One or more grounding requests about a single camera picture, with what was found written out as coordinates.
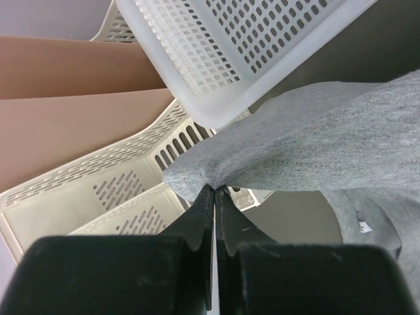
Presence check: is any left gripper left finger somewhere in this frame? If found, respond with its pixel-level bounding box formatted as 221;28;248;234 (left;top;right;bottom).
1;186;215;314

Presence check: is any white perforated plastic basket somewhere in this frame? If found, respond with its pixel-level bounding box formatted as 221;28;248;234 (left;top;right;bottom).
117;0;371;129

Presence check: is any grey t shirt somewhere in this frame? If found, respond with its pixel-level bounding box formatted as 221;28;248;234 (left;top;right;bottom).
163;71;419;299

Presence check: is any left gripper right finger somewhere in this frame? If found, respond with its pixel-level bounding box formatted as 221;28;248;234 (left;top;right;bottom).
214;188;417;314

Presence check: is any cream perforated file organizer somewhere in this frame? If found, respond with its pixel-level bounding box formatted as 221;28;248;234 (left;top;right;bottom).
0;0;275;265

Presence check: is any brown cardboard folder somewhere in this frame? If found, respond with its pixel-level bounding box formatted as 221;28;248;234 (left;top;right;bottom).
1;37;173;191

